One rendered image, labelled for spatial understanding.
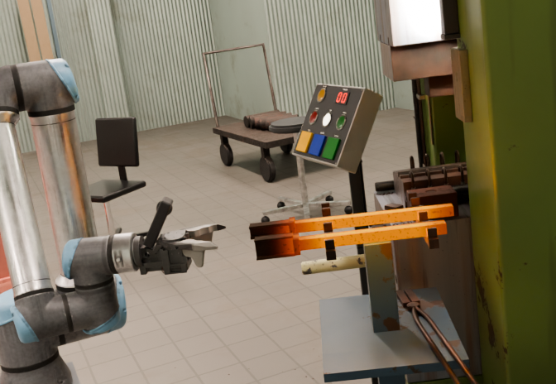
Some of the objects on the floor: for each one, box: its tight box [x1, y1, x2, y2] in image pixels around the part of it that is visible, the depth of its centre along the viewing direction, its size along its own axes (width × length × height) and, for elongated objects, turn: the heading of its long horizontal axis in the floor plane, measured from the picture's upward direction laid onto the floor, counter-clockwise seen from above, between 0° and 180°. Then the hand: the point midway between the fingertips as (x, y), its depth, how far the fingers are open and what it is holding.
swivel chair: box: [89, 117, 157, 243], centre depth 512 cm, size 56×56×88 cm
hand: (222, 233), depth 175 cm, fingers open, 14 cm apart
